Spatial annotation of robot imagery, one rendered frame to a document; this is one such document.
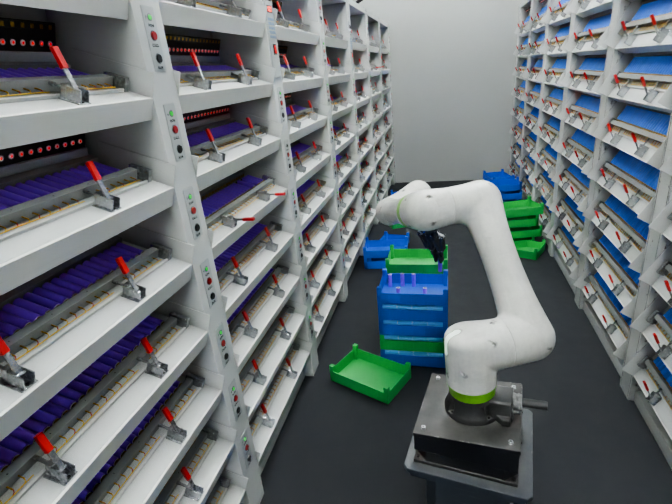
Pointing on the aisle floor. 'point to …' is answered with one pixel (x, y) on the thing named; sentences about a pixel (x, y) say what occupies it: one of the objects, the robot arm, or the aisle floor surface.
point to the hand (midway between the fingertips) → (437, 255)
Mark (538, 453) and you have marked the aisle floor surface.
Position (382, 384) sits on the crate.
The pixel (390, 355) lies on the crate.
